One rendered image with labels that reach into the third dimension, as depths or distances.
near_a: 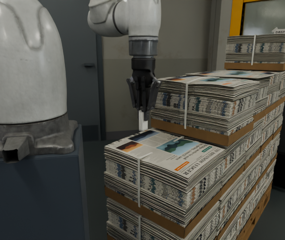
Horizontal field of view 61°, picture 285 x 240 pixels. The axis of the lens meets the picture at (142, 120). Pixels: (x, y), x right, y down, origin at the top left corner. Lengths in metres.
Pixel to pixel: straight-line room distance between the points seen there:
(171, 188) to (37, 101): 0.50
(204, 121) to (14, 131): 0.71
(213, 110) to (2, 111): 0.71
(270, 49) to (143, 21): 1.19
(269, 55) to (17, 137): 1.59
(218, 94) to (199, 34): 2.65
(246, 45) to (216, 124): 0.96
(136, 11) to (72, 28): 2.47
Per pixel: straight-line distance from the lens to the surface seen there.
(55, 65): 0.47
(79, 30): 3.17
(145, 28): 0.72
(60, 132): 0.49
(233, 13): 2.44
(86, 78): 3.17
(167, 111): 1.06
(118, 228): 1.08
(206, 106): 0.96
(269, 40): 1.79
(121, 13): 0.77
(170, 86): 1.04
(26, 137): 0.46
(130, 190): 0.92
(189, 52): 3.48
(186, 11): 3.49
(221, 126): 0.95
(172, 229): 0.87
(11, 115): 0.47
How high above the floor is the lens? 1.18
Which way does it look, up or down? 16 degrees down
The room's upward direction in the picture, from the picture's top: straight up
